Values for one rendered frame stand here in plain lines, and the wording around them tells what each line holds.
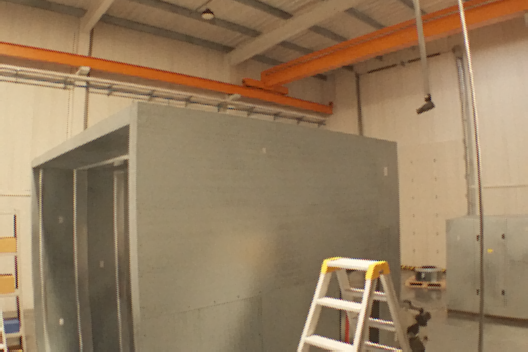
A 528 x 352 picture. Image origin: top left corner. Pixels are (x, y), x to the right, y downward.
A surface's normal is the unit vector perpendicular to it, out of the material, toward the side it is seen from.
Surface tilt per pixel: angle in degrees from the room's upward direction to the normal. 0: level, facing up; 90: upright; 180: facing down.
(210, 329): 90
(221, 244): 90
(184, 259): 90
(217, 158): 90
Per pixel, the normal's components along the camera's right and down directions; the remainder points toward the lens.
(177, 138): 0.67, -0.08
